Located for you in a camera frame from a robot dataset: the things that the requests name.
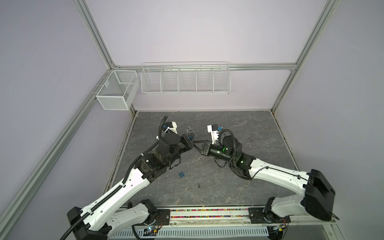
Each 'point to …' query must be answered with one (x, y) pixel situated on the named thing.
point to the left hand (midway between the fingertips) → (193, 138)
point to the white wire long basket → (186, 78)
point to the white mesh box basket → (118, 90)
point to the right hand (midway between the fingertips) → (190, 145)
